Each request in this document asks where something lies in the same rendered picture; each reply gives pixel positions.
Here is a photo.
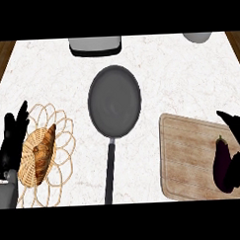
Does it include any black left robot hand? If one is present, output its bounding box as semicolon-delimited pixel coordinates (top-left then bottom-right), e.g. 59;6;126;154
0;99;34;182

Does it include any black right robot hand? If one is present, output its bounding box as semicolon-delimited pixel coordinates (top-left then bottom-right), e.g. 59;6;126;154
215;109;240;190

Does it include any dark purple eggplant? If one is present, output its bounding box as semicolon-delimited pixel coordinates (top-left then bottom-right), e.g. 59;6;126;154
210;134;235;195

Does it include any wooden cutting board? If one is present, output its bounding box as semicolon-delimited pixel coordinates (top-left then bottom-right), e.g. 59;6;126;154
157;109;240;203

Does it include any dark grey frying pan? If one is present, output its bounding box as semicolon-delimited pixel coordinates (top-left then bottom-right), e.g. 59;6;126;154
85;63;147;206

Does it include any wicker basket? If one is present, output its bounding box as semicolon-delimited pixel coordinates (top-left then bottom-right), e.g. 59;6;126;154
12;102;79;209

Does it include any brown croissant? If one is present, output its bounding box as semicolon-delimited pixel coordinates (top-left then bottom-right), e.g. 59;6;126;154
32;122;59;187

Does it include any grey round container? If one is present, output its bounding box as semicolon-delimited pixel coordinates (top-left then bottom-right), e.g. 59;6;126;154
182;32;213;45

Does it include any white and black appliance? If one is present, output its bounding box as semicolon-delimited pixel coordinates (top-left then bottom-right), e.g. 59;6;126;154
67;36;123;59

